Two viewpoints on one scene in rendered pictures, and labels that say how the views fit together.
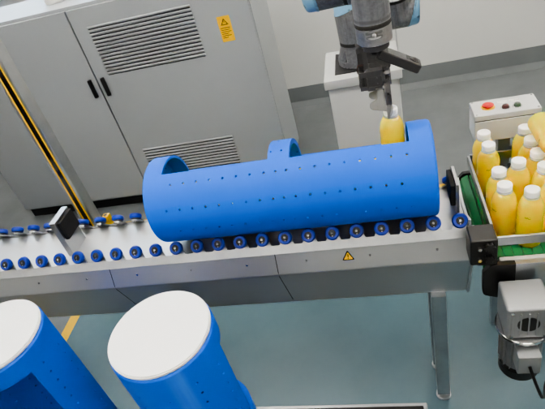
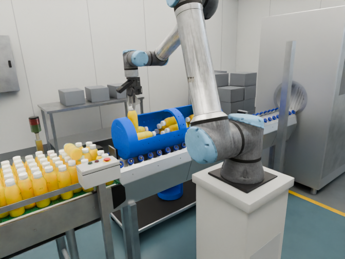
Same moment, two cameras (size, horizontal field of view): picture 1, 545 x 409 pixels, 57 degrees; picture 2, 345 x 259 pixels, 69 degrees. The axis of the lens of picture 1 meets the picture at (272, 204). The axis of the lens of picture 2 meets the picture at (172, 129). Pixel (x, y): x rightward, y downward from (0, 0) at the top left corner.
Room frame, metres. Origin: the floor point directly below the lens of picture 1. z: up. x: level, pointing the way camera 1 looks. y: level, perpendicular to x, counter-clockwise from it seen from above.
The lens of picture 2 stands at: (2.42, -1.54, 1.64)
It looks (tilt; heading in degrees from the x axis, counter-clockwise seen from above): 17 degrees down; 127
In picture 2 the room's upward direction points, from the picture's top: 2 degrees counter-clockwise
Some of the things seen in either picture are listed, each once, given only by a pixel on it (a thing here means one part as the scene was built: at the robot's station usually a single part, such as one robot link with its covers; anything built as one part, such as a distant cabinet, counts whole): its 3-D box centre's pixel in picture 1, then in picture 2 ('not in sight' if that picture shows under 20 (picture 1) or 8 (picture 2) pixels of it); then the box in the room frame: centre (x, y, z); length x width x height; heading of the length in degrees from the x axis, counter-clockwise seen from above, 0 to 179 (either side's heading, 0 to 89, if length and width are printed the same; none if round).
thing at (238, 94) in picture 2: not in sight; (221, 99); (0.02, 3.49, 0.59); 1.20 x 0.80 x 1.19; 164
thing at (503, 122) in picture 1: (504, 118); (99, 171); (1.38, -0.82, 1.05); 0.20 x 0.10 x 0.10; 73
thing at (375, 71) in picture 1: (374, 64); (133, 86); (1.22, -0.36, 1.44); 0.09 x 0.08 x 0.12; 73
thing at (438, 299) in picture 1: (440, 347); (126, 229); (1.12, -0.45, 0.31); 0.06 x 0.06 x 0.63; 73
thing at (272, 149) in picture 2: not in sight; (271, 162); (1.69, 1.43, 0.31); 0.06 x 0.06 x 0.63; 73
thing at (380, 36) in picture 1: (374, 33); (131, 73); (1.22, -0.37, 1.52); 0.10 x 0.09 x 0.05; 163
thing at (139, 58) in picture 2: not in sight; (138, 58); (1.33, -0.40, 1.61); 0.12 x 0.12 x 0.09; 67
